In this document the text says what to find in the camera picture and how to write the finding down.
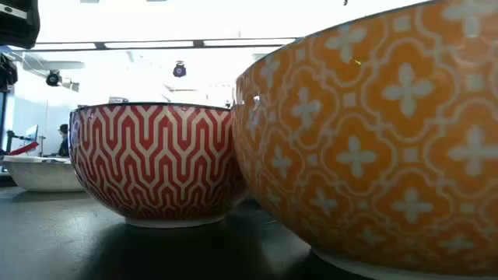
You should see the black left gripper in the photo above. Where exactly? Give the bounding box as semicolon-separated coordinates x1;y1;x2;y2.
0;0;41;50

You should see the white bowl blue-grey pattern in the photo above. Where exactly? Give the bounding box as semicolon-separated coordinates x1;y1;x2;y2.
2;155;86;193

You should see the red zigzag patterned bowl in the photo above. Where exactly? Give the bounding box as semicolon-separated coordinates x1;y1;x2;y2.
68;102;251;229

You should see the orange patterned bowl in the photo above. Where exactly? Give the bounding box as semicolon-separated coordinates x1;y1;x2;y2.
232;0;498;280

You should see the black ceiling spotlight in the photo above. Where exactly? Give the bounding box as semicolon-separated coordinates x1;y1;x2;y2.
172;61;188;79
45;69;63;88

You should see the background computer monitor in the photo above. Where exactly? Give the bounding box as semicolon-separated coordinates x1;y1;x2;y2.
25;124;40;145

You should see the red slanted bar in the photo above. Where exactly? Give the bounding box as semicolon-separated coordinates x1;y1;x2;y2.
7;140;40;156

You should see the person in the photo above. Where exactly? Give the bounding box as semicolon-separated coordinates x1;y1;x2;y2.
57;123;71;158

